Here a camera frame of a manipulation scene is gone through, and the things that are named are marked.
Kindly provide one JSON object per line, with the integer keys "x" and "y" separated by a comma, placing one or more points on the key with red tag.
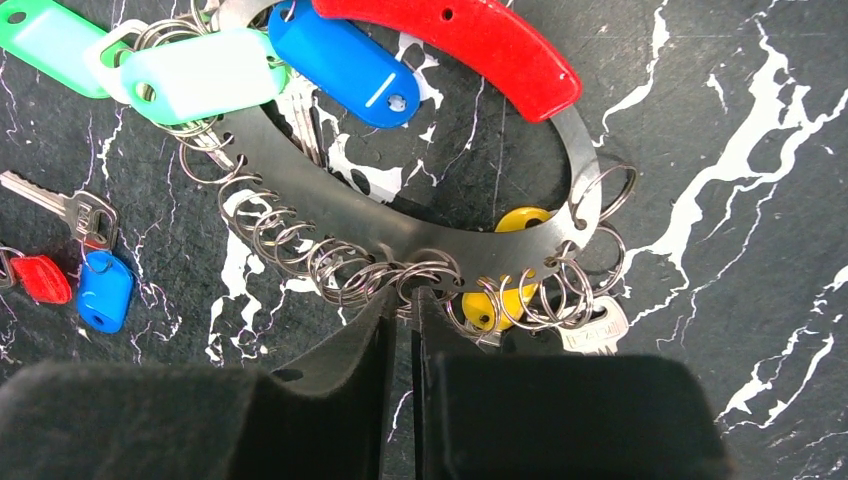
{"x": 38, "y": 275}

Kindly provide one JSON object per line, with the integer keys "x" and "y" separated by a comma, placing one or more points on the metal keyring with red handle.
{"x": 200, "y": 294}

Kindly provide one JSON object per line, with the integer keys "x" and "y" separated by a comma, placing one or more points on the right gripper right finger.
{"x": 519, "y": 416}

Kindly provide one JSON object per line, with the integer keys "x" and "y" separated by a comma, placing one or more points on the key with blue tag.
{"x": 105, "y": 282}

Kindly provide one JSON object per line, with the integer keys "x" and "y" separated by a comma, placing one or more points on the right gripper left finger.
{"x": 321, "y": 416}

